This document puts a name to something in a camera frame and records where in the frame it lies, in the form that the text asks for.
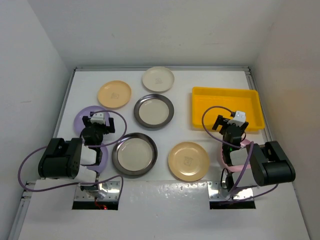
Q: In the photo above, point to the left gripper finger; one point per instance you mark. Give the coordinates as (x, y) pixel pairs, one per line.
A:
(86, 121)
(111, 126)

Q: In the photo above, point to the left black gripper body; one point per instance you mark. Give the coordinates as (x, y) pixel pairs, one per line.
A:
(101, 129)

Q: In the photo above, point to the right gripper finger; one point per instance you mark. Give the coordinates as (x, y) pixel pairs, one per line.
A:
(244, 126)
(220, 121)

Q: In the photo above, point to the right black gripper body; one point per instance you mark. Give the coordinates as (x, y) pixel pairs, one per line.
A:
(229, 125)

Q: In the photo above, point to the steel plate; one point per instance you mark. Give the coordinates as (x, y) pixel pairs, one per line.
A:
(134, 155)
(153, 111)

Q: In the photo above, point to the pink plate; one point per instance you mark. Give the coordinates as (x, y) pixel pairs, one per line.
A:
(232, 168)

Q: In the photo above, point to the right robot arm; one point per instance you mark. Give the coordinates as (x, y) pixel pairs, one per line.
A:
(269, 165)

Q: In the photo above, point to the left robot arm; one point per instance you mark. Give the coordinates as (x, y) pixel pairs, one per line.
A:
(79, 160)

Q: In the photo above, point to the yellow plastic bin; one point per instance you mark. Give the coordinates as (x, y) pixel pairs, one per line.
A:
(243, 100)

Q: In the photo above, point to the near purple plate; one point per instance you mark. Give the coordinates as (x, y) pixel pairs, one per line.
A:
(99, 168)

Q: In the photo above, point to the far orange plate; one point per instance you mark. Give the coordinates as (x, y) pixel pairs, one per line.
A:
(114, 94)

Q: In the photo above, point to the orange plate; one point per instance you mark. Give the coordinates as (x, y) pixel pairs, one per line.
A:
(114, 94)
(188, 161)

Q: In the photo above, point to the near orange plate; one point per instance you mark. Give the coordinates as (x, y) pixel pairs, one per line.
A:
(188, 161)

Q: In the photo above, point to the cream white plate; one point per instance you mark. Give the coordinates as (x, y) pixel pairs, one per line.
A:
(158, 79)

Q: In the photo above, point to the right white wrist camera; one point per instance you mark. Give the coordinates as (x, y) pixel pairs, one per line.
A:
(239, 119)

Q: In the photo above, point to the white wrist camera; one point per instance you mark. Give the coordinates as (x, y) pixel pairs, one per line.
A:
(239, 119)
(98, 118)

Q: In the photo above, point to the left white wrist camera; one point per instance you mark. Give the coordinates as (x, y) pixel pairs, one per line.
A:
(98, 118)

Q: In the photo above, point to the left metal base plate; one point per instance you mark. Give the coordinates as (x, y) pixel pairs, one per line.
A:
(103, 192)

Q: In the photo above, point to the metal base plate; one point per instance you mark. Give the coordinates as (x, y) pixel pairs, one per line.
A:
(103, 192)
(217, 194)

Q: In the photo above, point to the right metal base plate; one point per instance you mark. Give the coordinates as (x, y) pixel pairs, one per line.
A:
(217, 194)

